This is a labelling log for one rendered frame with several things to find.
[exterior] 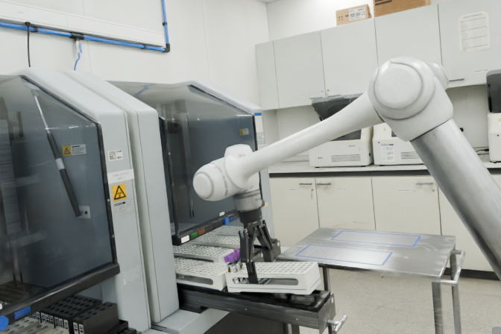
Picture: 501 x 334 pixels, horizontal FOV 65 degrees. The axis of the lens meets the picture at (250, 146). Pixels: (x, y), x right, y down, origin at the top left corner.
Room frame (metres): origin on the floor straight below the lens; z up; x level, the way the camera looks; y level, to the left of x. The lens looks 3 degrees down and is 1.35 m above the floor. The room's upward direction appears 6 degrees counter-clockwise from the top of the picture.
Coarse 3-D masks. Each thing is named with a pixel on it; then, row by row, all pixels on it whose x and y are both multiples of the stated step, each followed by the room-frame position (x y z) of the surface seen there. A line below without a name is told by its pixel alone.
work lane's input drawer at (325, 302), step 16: (192, 288) 1.34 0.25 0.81; (224, 288) 1.30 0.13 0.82; (208, 304) 1.29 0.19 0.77; (224, 304) 1.26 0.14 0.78; (240, 304) 1.22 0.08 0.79; (256, 304) 1.19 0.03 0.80; (272, 304) 1.17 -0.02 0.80; (288, 304) 1.14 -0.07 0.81; (304, 304) 1.12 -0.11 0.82; (320, 304) 1.12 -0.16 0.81; (272, 320) 1.16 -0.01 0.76; (288, 320) 1.14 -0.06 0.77; (304, 320) 1.11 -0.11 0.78; (320, 320) 1.09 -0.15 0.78
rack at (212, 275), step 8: (176, 264) 1.44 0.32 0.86; (184, 264) 1.44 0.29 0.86; (192, 264) 1.44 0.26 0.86; (200, 264) 1.42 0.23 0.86; (208, 264) 1.42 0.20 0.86; (216, 264) 1.40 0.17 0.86; (224, 264) 1.39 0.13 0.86; (176, 272) 1.38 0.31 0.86; (184, 272) 1.36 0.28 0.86; (192, 272) 1.34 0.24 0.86; (200, 272) 1.33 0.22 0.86; (208, 272) 1.33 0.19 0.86; (216, 272) 1.32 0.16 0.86; (224, 272) 1.31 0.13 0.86; (184, 280) 1.37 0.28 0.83; (192, 280) 1.41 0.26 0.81; (200, 280) 1.41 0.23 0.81; (208, 280) 1.40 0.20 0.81; (216, 280) 1.29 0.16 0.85; (224, 280) 1.31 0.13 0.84; (216, 288) 1.29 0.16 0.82
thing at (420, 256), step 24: (312, 240) 1.71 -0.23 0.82; (336, 240) 1.68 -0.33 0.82; (360, 240) 1.65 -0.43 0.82; (384, 240) 1.62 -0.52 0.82; (408, 240) 1.59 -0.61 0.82; (432, 240) 1.56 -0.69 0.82; (336, 264) 1.40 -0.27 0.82; (360, 264) 1.38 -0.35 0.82; (384, 264) 1.36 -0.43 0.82; (408, 264) 1.34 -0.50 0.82; (432, 264) 1.32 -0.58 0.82; (456, 264) 1.57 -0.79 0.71; (432, 288) 1.23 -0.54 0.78; (456, 288) 1.57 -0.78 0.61; (456, 312) 1.57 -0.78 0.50
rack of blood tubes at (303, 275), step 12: (264, 264) 1.30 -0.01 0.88; (276, 264) 1.26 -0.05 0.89; (288, 264) 1.25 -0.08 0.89; (300, 264) 1.21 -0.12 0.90; (312, 264) 1.19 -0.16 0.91; (228, 276) 1.26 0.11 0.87; (240, 276) 1.24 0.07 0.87; (264, 276) 1.19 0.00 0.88; (276, 276) 1.17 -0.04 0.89; (288, 276) 1.15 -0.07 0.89; (300, 276) 1.13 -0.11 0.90; (312, 276) 1.16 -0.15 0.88; (228, 288) 1.27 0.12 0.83; (264, 288) 1.20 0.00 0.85; (276, 288) 1.17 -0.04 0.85; (288, 288) 1.15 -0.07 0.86; (300, 288) 1.13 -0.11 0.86; (312, 288) 1.14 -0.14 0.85
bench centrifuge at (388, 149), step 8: (376, 128) 3.35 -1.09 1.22; (384, 128) 3.31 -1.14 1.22; (376, 136) 3.31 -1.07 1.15; (384, 136) 3.27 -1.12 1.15; (392, 136) 3.23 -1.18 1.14; (376, 144) 3.30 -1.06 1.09; (384, 144) 3.26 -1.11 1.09; (392, 144) 3.23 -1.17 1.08; (400, 144) 3.20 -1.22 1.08; (408, 144) 3.17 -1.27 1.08; (376, 152) 3.30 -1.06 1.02; (384, 152) 3.27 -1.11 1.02; (392, 152) 3.23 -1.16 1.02; (400, 152) 3.20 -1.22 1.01; (408, 152) 3.18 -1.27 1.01; (416, 152) 3.14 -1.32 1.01; (376, 160) 3.30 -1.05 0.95; (384, 160) 3.27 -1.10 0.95; (392, 160) 3.23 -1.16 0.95; (400, 160) 3.20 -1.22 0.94; (408, 160) 3.17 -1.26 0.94; (416, 160) 3.14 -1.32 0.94
